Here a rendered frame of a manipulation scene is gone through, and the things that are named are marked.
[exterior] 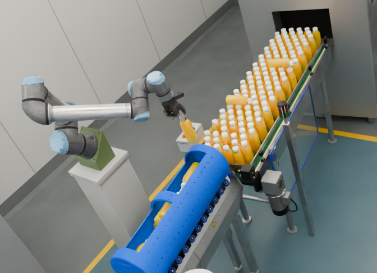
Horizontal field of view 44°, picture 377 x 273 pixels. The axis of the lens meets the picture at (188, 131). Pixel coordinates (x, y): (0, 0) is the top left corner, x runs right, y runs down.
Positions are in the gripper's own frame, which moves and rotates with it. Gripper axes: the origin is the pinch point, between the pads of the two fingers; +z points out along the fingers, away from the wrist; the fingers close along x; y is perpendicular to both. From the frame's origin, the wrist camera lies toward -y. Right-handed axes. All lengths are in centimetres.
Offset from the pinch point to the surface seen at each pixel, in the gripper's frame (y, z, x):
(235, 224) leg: 24, 82, 14
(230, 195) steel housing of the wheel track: 20, 51, 20
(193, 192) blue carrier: 41.1, 17.0, 16.5
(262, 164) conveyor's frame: -8, 55, 32
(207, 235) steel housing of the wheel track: 52, 46, 17
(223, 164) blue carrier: 13.5, 27.1, 21.5
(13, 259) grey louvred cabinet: 82, 75, -159
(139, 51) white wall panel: -230, 130, -223
